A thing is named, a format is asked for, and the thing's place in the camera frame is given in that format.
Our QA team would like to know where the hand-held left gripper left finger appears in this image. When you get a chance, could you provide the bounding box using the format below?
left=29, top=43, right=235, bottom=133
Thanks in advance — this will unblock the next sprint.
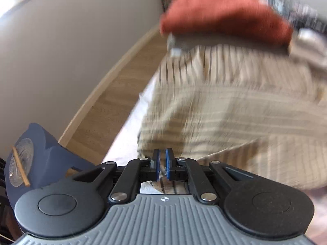
left=68, top=149, right=161, bottom=202

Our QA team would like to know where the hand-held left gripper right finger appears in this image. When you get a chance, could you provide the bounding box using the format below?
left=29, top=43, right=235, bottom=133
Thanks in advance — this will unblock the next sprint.
left=166, top=148, right=253, bottom=202

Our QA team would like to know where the beige striped button shirt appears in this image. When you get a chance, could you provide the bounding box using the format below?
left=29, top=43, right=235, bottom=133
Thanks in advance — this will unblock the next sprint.
left=137, top=44, right=327, bottom=196

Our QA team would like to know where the white pink-dotted bed sheet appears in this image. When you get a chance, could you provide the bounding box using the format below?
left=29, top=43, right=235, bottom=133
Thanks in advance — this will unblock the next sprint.
left=101, top=77, right=327, bottom=245

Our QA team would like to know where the blue plastic stool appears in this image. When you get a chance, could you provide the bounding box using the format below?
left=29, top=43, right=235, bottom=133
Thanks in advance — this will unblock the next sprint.
left=5, top=122, right=103, bottom=210

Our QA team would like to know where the round glass dish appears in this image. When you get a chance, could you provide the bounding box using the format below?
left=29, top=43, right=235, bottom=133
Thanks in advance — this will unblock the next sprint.
left=9, top=138, right=34, bottom=187

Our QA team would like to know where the wooden stick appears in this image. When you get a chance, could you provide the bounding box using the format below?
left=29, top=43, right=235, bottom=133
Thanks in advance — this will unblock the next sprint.
left=12, top=146, right=31, bottom=187

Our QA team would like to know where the rust red cloth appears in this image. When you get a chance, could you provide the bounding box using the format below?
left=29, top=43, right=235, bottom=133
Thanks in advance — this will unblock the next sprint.
left=160, top=0, right=294, bottom=48

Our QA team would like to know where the grey folded cloth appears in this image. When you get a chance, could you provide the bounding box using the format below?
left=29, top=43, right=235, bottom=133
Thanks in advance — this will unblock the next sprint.
left=167, top=28, right=327, bottom=65

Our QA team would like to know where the dark shelf with items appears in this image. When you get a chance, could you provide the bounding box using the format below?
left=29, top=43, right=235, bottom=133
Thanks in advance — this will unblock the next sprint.
left=263, top=0, right=321, bottom=30

